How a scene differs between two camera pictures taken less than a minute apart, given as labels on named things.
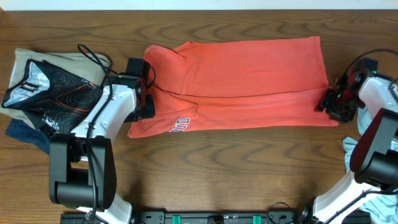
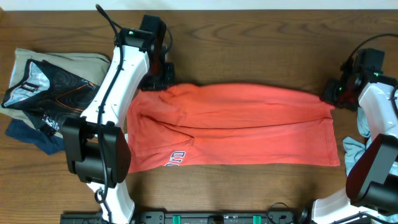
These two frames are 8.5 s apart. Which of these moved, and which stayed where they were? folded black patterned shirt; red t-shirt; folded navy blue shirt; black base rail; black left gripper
Moved: red t-shirt; black left gripper
Stayed: black base rail; folded navy blue shirt; folded black patterned shirt
